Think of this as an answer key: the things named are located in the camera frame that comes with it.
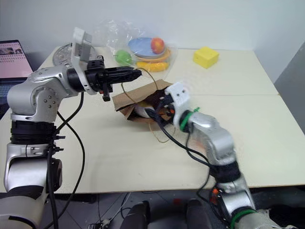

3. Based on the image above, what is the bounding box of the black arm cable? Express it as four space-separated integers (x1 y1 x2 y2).
152 114 230 224
46 91 86 229

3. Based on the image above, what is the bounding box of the orange plate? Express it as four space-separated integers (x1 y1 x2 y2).
134 47 173 63

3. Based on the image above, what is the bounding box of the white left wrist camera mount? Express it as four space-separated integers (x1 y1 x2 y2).
71 27 94 94

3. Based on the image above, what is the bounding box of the grey partition panel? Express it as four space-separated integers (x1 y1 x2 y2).
273 40 305 135

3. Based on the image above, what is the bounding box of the open laptop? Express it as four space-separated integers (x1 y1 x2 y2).
0 40 34 101

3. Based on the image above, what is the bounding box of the white yellow plush toy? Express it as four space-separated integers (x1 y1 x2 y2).
134 102 154 118

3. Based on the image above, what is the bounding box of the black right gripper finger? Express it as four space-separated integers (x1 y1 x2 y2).
145 108 163 122

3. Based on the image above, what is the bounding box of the green toy apple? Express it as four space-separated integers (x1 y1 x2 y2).
115 49 132 66

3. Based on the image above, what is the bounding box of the red toy apple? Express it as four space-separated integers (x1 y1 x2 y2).
150 37 166 55

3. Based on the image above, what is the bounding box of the black floor power strip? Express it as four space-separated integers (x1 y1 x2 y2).
87 220 111 229

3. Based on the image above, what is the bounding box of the dark rounded shape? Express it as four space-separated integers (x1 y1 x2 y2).
121 200 151 229

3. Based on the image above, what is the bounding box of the brown paper bag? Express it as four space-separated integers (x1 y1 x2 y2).
112 68 178 144

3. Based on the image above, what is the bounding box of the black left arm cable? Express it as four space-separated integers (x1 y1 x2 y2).
46 91 86 229

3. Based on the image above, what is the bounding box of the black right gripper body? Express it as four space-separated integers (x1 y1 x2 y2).
154 93 176 120

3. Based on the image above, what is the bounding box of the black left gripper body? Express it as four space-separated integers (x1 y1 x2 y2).
85 55 114 102

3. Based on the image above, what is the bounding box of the blue plate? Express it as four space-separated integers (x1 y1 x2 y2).
128 37 168 59

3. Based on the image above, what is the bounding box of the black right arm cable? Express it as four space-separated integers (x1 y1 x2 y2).
152 114 230 224

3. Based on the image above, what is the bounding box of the yellow cheese plush toy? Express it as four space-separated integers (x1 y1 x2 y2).
193 46 220 70

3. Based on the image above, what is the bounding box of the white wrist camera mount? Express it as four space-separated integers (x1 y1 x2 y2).
71 27 94 94
164 82 192 127

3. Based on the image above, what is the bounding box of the round grey perforated disc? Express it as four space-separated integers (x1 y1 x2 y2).
52 42 101 70

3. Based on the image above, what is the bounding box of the clear plastic bag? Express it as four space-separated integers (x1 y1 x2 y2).
91 19 180 73

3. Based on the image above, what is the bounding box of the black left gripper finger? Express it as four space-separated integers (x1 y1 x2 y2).
107 73 143 84
106 67 142 76

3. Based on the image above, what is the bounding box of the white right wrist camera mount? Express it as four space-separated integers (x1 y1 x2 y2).
164 82 192 127

